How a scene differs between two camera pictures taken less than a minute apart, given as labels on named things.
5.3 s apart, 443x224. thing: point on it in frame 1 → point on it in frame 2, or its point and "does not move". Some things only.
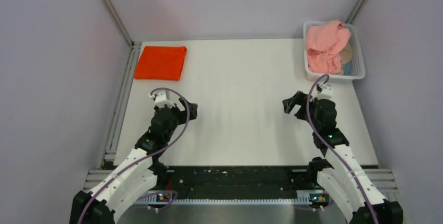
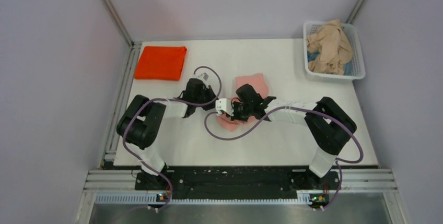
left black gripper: [193, 113] → [209, 91]
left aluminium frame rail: [118, 125] does not move
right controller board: [319, 198] does not move
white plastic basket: [358, 70] does not move
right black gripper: [300, 98] → [235, 116]
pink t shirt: [324, 43] → [259, 82]
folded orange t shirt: [161, 62] does not move
